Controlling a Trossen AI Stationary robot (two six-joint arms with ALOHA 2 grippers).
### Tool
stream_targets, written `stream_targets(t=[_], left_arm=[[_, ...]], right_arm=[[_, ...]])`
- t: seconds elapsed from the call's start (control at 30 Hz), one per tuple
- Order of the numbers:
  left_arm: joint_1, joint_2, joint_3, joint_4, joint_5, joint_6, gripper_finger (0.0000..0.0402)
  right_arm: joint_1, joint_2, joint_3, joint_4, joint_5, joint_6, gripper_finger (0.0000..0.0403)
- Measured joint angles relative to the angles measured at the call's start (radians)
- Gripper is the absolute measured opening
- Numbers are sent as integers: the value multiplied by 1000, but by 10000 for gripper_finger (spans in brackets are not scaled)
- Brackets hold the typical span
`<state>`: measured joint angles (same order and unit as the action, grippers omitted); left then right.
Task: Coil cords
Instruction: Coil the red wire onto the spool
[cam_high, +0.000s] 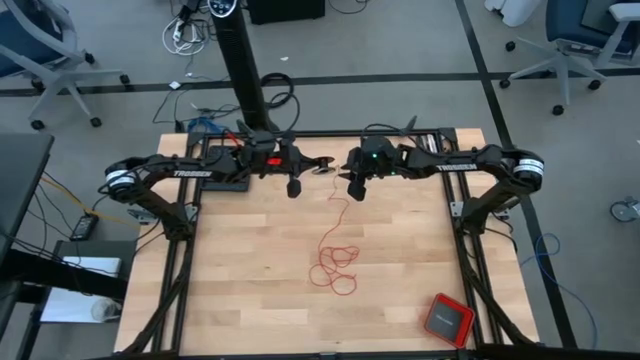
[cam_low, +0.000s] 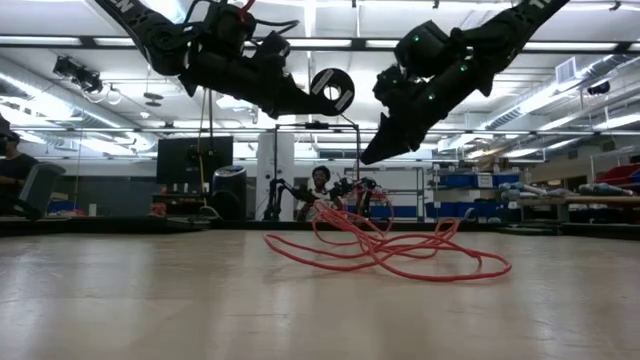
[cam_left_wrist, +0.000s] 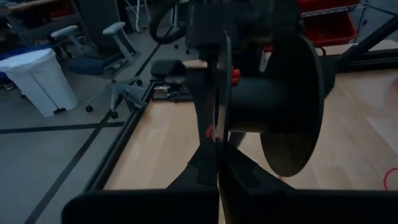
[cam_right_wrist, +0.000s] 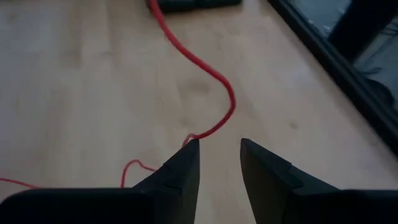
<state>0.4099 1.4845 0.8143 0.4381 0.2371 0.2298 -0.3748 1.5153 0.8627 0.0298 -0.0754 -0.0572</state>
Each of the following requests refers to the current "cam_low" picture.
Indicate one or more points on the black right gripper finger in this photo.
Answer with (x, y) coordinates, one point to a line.
(395, 140)

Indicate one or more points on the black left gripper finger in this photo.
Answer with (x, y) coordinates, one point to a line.
(300, 105)

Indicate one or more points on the background black robot arm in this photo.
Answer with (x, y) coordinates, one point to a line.
(367, 187)
(272, 200)

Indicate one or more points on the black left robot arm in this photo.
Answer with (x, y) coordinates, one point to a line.
(145, 25)

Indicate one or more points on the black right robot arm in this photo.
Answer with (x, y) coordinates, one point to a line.
(525, 20)

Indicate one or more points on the person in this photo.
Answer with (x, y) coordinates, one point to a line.
(15, 170)
(321, 177)

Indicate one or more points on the shelf with blue bins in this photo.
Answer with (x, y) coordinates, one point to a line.
(460, 181)

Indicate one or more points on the black monitor screen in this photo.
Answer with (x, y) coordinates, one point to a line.
(175, 160)

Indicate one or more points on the white ceiling air vent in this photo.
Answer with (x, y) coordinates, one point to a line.
(566, 72)

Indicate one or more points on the overhead light bar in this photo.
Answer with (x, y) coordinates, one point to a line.
(87, 42)

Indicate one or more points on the wooden workbench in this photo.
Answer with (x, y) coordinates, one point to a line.
(600, 201)

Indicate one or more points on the red storage bin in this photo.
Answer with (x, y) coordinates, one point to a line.
(620, 175)

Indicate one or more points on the background black rig frame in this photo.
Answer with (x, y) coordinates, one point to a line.
(316, 125)

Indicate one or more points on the black ceiling camera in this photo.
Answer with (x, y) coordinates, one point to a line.
(80, 75)
(599, 88)

